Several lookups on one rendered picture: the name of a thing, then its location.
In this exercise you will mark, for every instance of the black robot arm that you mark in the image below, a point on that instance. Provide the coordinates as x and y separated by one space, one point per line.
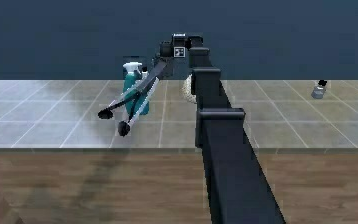
227 160

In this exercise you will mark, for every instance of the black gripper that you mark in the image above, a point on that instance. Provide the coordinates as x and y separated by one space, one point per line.
163 61

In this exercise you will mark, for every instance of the small white bottle black cap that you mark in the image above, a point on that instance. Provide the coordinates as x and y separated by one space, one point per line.
144 72

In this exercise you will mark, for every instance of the beige round sponge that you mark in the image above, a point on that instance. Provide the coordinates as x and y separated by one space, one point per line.
188 90

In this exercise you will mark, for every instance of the small grey bottle black cap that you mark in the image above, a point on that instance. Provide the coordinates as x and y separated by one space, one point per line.
318 90

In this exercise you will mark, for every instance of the grey tiled counter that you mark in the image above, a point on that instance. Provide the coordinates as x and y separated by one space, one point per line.
70 116

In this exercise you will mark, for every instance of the teal spray bottle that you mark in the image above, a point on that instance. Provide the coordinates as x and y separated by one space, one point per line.
133 88

